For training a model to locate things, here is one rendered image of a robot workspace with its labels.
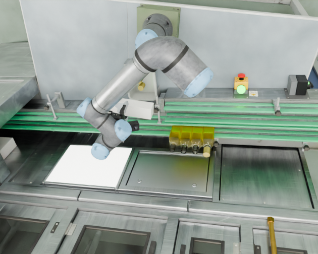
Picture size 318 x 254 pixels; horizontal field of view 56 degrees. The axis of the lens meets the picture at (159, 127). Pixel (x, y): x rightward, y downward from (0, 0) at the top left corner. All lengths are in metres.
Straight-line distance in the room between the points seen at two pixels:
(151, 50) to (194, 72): 0.15
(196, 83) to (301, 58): 0.84
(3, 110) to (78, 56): 0.51
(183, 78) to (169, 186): 0.70
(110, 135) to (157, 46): 0.41
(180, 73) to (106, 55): 0.89
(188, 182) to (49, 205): 0.71
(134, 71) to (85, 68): 0.90
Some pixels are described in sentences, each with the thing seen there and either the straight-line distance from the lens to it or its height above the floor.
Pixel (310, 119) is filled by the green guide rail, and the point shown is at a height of 0.91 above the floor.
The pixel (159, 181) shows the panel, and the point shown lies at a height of 1.24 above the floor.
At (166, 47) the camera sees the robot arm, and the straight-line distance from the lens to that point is 0.95.
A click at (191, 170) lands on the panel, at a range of 1.60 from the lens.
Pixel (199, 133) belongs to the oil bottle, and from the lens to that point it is 1.58.
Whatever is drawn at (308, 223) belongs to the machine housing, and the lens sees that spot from 1.48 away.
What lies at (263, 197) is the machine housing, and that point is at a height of 1.26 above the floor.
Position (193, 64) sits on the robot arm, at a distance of 0.96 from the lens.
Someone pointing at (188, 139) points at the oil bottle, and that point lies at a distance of 1.55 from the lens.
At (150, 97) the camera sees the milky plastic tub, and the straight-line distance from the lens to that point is 1.75.
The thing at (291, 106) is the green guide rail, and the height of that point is 0.91.
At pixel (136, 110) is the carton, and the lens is 1.46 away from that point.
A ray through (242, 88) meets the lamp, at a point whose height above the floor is 0.85.
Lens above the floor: 2.29
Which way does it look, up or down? 52 degrees down
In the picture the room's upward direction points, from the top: 161 degrees counter-clockwise
